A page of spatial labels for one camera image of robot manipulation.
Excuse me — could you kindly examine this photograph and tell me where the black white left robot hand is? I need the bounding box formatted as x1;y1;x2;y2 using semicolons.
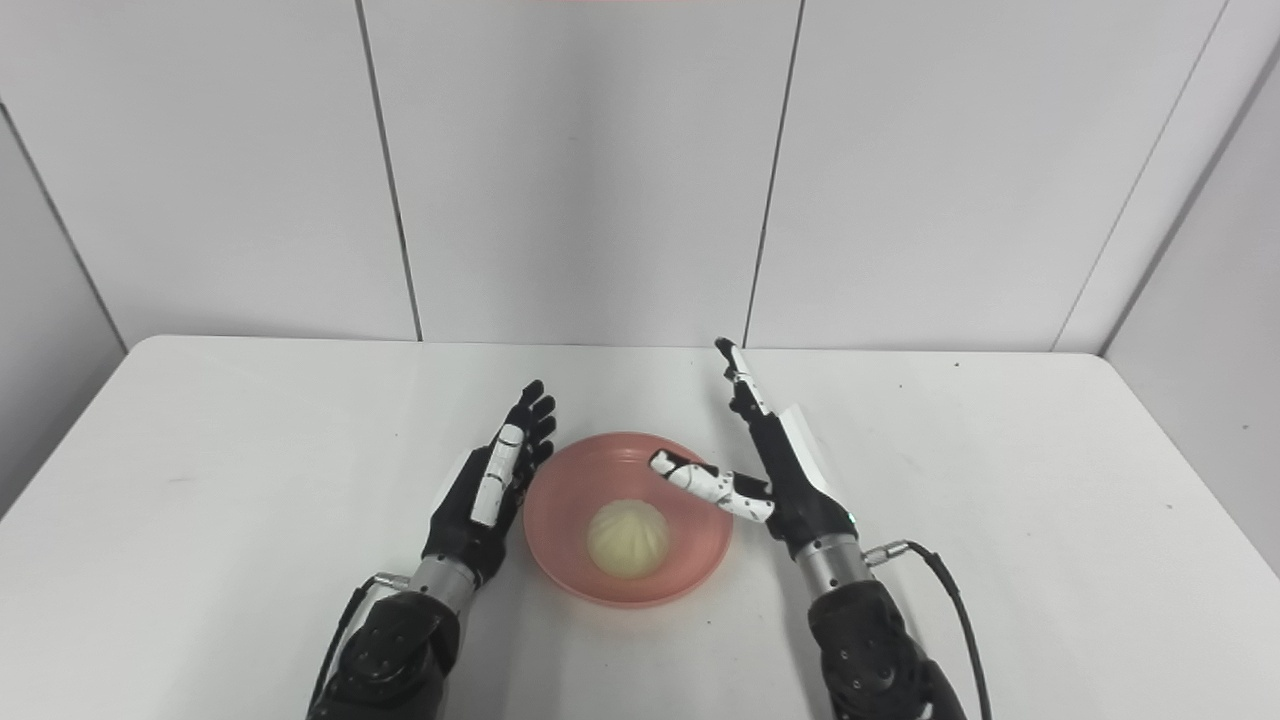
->
421;379;557;590

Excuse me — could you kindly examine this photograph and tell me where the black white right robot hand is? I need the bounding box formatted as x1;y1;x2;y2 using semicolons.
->
649;337;859;562

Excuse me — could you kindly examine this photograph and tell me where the pink round plate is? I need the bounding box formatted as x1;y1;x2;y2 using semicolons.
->
522;432;734;609

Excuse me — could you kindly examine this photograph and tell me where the cream steamed bun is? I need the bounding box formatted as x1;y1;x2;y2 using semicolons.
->
586;499;670;580

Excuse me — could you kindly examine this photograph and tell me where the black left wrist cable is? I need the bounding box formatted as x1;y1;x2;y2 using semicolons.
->
310;573;411;717

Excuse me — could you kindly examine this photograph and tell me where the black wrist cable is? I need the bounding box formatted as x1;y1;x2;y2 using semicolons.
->
865;540;993;720
310;573;411;717

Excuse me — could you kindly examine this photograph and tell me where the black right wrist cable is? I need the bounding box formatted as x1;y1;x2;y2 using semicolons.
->
865;540;993;720

